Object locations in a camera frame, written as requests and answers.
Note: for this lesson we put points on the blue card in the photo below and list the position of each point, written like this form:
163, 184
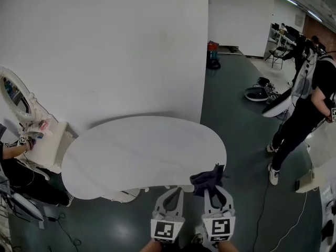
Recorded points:
39, 135

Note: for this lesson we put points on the low grey platform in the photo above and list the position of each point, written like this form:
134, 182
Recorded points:
228, 50

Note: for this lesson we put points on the person's shoe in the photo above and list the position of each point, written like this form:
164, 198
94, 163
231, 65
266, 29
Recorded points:
197, 238

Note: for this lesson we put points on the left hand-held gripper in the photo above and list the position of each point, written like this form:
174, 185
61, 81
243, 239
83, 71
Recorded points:
168, 230

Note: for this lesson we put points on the oval white-framed mirror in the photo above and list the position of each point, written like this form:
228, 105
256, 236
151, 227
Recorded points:
14, 96

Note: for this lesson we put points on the person's black trousers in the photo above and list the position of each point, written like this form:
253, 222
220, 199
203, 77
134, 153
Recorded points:
195, 248

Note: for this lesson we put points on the blue bin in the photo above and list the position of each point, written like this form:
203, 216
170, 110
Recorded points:
212, 55

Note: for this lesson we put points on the black power adapter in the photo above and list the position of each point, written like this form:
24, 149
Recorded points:
52, 218

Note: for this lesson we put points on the beige small stand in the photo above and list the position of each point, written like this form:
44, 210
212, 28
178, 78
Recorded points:
307, 181

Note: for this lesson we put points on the red box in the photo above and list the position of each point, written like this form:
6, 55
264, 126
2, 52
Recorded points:
213, 46

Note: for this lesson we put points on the person's right forearm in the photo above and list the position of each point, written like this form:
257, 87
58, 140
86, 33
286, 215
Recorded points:
225, 247

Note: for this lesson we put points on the black folding chair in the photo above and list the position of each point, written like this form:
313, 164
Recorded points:
277, 55

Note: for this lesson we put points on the person's left forearm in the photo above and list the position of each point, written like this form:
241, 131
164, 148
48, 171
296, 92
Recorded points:
152, 247

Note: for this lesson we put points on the ornate white vanity table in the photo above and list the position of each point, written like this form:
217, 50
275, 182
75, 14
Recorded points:
50, 151

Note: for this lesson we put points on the white desk row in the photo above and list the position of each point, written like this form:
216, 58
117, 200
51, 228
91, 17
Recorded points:
288, 37

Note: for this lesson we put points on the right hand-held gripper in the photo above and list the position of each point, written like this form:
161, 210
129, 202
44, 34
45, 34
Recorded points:
219, 227

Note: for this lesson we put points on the white oval pod shell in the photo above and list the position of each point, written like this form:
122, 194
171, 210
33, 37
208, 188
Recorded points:
29, 209
256, 93
278, 104

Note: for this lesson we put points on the pink box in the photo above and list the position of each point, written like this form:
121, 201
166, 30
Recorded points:
43, 125

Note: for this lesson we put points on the dark grey cloth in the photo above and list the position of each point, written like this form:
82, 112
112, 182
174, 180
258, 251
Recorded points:
202, 182

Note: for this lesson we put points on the white oval marble table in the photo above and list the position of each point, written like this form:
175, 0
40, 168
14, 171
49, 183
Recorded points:
136, 151

